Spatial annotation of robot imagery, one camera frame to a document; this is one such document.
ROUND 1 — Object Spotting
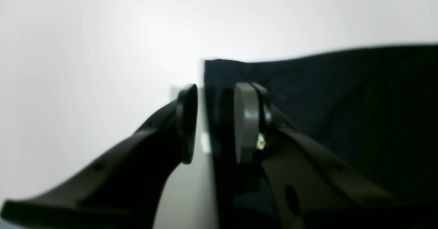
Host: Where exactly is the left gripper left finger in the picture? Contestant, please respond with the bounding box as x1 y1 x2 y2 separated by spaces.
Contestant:
1 84 198 229

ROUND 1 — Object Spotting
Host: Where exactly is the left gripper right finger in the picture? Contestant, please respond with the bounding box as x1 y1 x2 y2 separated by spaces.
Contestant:
234 82 437 229

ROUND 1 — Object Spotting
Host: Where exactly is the black T-shirt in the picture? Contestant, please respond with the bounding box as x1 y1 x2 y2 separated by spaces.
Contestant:
204 44 438 229

